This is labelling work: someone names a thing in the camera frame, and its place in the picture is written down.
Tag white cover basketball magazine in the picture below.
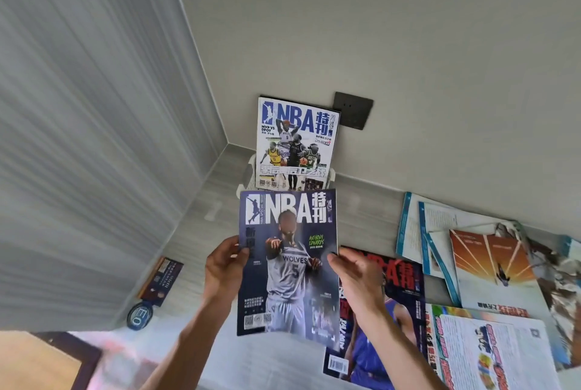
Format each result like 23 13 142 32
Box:
255 96 341 192

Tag pile of assorted magazines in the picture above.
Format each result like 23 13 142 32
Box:
323 191 581 390

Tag person's right hand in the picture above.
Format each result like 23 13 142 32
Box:
326 247 391 327

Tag person's left forearm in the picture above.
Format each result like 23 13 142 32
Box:
139 299 237 390

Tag round dark blue badge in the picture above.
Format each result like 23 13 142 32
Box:
125 303 159 332

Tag dark rectangular leaflet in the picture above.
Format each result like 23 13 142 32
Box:
137 256 185 309

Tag person's left hand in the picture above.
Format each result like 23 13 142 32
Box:
203 235 251 309

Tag white perforated plastic basket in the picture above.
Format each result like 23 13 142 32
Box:
235 153 337 200

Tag person's right forearm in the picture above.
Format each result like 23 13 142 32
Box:
357 308 450 390

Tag dark wall socket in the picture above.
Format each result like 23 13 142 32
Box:
332 91 375 131

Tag dark blue cover magazine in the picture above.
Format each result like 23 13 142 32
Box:
235 188 341 352

